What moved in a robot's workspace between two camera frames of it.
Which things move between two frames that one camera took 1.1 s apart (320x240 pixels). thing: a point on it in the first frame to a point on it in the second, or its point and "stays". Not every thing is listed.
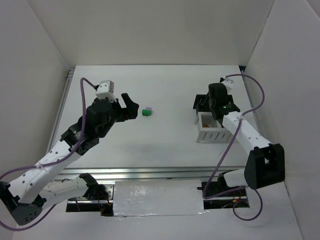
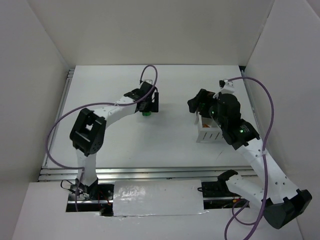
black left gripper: x=121 y=110 to x=151 y=106
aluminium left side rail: x=60 y=108 stays
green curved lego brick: x=146 y=112 stays
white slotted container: x=209 y=129 stays
